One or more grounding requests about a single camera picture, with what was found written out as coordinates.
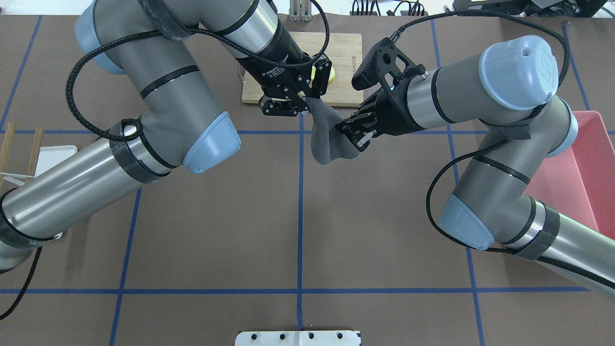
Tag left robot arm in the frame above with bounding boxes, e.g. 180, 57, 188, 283
1, 0, 331, 273

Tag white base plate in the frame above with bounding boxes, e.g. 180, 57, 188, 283
234, 330, 362, 346

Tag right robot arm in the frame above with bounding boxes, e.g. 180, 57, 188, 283
335, 35, 615, 297

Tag dark grey cloth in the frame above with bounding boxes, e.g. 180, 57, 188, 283
306, 97, 360, 166

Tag yellow lemon slices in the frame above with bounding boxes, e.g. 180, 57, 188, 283
310, 66, 336, 84

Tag aluminium frame post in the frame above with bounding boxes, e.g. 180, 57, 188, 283
288, 0, 313, 22

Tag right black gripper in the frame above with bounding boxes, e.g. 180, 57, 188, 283
334, 78, 418, 151

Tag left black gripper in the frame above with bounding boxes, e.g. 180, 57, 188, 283
237, 29, 332, 117

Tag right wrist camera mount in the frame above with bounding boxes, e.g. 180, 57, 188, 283
351, 37, 427, 91

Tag pink plastic bin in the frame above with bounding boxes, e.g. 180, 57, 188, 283
525, 111, 615, 239

